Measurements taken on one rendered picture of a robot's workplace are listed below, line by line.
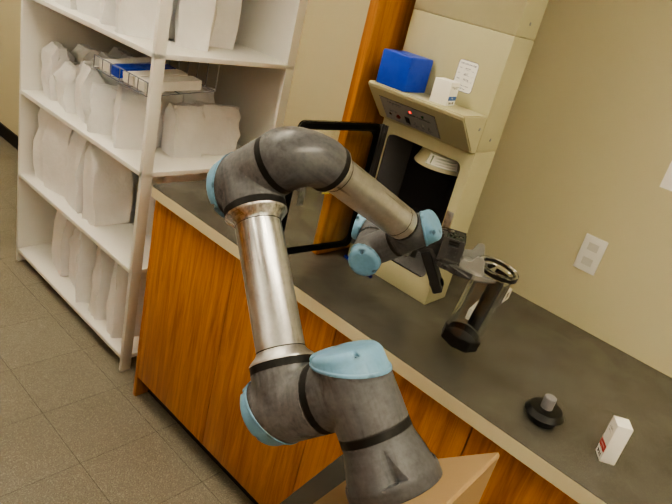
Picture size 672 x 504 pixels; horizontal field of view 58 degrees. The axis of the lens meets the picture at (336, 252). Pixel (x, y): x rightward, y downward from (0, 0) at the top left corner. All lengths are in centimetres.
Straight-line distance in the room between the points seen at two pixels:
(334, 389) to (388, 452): 12
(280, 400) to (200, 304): 121
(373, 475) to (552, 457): 60
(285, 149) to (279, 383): 39
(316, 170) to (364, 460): 49
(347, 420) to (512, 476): 67
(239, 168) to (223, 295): 99
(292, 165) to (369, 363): 37
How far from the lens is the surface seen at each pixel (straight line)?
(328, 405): 94
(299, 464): 200
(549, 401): 150
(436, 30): 176
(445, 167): 176
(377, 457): 93
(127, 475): 242
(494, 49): 166
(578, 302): 208
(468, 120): 158
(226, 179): 113
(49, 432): 258
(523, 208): 210
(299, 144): 107
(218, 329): 211
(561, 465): 144
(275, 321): 103
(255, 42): 290
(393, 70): 169
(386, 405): 93
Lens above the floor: 175
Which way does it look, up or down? 24 degrees down
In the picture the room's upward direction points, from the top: 14 degrees clockwise
